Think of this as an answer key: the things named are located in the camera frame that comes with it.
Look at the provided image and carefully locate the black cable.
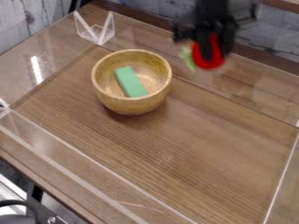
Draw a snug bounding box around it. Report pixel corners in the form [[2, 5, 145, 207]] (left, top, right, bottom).
[[0, 199, 39, 224]]

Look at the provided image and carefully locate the clear acrylic tray wall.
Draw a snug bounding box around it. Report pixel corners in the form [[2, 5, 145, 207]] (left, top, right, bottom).
[[0, 6, 299, 224]]

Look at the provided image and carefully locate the black table leg bracket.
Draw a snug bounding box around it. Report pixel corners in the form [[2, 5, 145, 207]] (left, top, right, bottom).
[[25, 182, 75, 224]]

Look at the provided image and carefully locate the red plush fruit green stem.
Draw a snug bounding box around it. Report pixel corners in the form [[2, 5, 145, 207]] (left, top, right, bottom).
[[178, 31, 224, 72]]

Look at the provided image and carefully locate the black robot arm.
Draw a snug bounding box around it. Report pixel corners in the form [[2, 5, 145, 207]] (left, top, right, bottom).
[[170, 0, 257, 67]]

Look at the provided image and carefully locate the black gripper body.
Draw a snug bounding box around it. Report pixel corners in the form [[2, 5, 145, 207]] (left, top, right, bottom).
[[170, 16, 238, 44]]

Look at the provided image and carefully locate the wooden bowl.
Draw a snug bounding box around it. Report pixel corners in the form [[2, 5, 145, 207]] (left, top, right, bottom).
[[90, 49, 172, 115]]

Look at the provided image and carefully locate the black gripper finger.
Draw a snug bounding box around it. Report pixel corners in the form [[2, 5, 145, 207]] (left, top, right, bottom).
[[220, 30, 236, 56], [196, 32, 212, 61]]

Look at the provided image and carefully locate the green rectangular block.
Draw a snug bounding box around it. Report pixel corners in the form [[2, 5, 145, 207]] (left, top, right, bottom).
[[114, 66, 148, 98]]

